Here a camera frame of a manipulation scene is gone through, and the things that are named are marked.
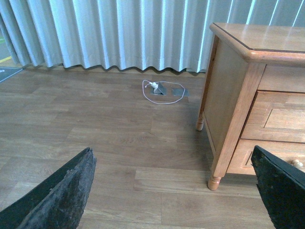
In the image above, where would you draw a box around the wooden drawer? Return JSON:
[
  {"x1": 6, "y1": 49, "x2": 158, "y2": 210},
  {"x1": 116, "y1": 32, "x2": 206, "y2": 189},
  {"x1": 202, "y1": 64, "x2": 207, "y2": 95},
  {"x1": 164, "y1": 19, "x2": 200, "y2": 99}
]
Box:
[
  {"x1": 242, "y1": 91, "x2": 305, "y2": 143},
  {"x1": 227, "y1": 139, "x2": 305, "y2": 175}
]

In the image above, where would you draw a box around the white charger cable on floor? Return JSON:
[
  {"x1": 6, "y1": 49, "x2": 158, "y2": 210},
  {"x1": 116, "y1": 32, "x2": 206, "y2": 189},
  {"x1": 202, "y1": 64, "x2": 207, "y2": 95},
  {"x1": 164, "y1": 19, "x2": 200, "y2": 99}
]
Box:
[{"x1": 142, "y1": 79, "x2": 186, "y2": 105}]

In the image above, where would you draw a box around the closed metal floor plate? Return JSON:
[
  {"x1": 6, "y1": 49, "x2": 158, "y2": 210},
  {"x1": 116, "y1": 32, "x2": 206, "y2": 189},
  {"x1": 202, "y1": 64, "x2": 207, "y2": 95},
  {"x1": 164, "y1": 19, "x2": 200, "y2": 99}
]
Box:
[{"x1": 172, "y1": 88, "x2": 190, "y2": 97}]

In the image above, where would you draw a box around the round wooden drawer knob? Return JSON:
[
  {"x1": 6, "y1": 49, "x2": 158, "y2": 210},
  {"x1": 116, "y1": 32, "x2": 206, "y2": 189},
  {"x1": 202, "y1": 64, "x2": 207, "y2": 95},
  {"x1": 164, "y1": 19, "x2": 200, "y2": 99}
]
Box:
[{"x1": 291, "y1": 159, "x2": 303, "y2": 169}]

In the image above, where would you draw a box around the pale grey pleated curtain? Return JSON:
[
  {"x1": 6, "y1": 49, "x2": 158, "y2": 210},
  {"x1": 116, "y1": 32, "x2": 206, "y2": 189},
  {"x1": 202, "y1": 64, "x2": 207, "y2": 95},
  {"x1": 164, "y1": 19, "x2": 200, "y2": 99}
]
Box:
[{"x1": 0, "y1": 0, "x2": 305, "y2": 72}]

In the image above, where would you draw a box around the open metal floor socket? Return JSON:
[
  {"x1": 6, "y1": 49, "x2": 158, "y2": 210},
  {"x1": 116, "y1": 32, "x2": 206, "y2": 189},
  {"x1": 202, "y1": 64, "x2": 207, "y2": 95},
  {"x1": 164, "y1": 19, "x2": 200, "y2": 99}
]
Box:
[{"x1": 150, "y1": 82, "x2": 167, "y2": 95}]

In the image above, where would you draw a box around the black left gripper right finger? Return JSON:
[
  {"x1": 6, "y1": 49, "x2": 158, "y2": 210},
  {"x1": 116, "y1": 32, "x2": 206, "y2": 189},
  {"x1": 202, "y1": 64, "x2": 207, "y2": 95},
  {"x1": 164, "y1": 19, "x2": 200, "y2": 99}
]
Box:
[{"x1": 251, "y1": 145, "x2": 305, "y2": 229}]

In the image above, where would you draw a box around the wooden dresser cabinet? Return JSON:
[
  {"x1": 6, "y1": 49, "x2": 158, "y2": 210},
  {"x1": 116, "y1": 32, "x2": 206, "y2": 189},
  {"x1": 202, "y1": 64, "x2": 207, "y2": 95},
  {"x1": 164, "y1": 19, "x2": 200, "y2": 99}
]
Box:
[{"x1": 196, "y1": 22, "x2": 305, "y2": 190}]

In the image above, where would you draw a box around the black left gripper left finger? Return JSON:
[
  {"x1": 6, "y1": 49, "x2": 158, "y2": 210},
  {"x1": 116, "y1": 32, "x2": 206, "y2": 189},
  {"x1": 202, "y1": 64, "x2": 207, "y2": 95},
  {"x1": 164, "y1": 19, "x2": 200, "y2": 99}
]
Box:
[{"x1": 0, "y1": 148, "x2": 97, "y2": 229}]

